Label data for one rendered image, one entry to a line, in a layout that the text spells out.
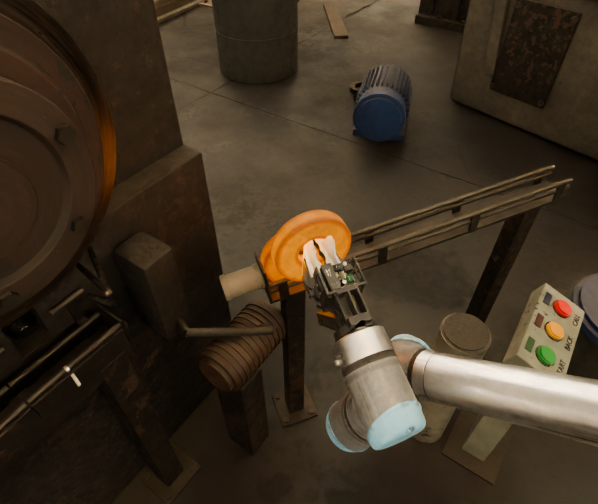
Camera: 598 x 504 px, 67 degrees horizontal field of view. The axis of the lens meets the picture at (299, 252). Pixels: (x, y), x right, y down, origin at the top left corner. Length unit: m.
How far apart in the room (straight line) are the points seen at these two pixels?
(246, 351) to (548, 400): 0.63
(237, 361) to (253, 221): 1.20
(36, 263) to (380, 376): 0.49
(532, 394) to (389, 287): 1.24
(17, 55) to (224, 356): 0.71
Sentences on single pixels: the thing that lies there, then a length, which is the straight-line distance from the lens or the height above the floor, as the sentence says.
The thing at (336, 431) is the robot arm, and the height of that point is 0.67.
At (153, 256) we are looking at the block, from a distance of 0.91.
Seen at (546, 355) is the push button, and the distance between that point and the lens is 1.08.
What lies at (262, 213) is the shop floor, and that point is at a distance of 2.21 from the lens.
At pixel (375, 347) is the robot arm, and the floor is 0.84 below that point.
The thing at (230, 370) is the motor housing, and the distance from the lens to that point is 1.06.
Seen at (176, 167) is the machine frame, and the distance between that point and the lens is 1.01.
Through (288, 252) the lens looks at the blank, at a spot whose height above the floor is 0.84.
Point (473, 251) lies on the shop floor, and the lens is 2.16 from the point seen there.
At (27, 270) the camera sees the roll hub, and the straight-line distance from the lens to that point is 0.65.
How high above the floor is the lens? 1.42
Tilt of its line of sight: 45 degrees down
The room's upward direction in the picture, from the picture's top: straight up
